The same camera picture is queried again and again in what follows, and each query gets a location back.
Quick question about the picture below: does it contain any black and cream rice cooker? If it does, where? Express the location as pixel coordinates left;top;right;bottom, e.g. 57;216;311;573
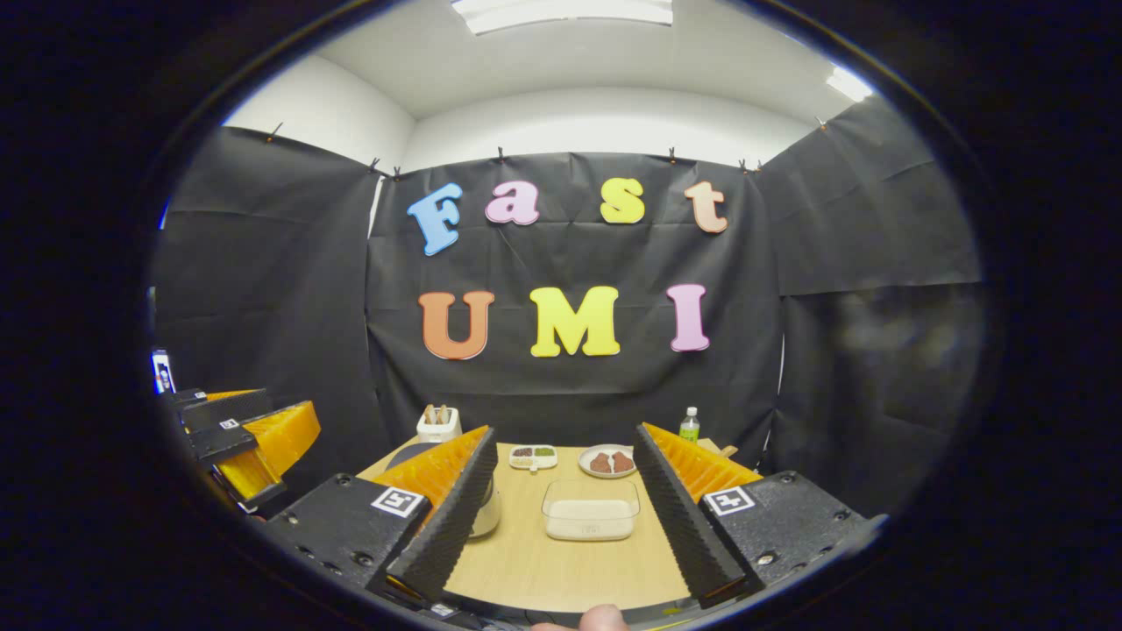
386;441;502;538

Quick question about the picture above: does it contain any black backdrop cloth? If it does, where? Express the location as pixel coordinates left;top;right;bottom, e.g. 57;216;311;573
149;92;987;518

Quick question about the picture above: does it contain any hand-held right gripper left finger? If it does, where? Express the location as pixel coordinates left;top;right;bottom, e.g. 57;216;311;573
263;426;498;606

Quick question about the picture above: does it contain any white round plate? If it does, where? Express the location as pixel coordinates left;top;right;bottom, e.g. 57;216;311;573
579;443;638;479

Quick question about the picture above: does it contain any white toaster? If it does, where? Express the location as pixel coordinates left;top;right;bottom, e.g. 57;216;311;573
416;405;464;444

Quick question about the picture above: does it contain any clear container of rice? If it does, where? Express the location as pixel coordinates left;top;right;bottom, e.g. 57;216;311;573
541;478;642;542

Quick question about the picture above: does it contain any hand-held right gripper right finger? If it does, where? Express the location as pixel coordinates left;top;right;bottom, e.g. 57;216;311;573
633;422;886;608

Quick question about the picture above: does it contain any ceiling light panel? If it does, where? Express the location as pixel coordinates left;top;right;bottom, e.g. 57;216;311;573
824;65;877;103

